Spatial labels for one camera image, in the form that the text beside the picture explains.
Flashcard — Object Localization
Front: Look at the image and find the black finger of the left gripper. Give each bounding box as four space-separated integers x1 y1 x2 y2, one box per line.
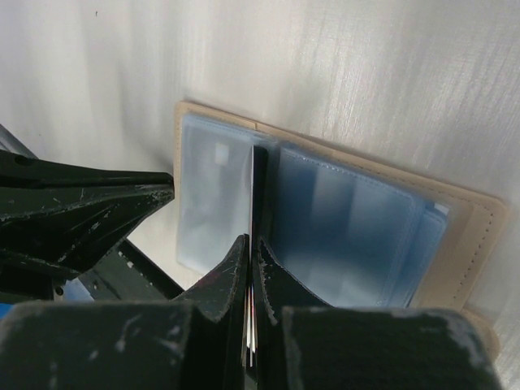
1 184 174 280
1 150 174 199

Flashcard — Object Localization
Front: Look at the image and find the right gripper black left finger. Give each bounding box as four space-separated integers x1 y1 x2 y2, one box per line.
1 235 249 389

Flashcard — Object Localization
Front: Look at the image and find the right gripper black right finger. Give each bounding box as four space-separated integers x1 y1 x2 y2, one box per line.
253 240 501 389

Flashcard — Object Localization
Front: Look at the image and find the beige card holder wallet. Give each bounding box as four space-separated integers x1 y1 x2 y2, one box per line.
175 102 507 358

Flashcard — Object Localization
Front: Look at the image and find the black VIP card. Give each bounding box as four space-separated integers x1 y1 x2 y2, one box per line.
177 115 256 274

